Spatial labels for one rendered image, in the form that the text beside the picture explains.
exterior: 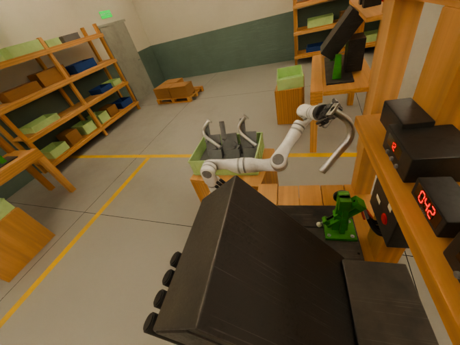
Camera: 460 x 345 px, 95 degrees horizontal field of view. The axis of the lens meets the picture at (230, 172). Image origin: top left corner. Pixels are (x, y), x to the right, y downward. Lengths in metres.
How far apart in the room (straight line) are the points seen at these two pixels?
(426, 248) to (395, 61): 0.76
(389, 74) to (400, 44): 0.10
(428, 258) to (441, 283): 0.04
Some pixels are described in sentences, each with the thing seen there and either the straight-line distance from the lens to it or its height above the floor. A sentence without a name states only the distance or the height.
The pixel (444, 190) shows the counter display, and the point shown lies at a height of 1.59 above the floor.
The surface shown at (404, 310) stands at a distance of 0.83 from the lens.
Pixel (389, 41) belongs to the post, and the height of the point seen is 1.72.
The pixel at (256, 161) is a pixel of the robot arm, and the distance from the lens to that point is 1.21.
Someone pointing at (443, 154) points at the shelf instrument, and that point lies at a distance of 0.66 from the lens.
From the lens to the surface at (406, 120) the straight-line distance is 0.73.
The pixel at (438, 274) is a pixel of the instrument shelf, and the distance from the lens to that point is 0.54.
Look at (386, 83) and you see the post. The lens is 1.15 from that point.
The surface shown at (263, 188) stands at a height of 0.90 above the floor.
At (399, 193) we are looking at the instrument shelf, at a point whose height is 1.54.
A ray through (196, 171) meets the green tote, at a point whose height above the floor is 0.84.
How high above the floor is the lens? 1.98
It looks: 39 degrees down
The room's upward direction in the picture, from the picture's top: 17 degrees counter-clockwise
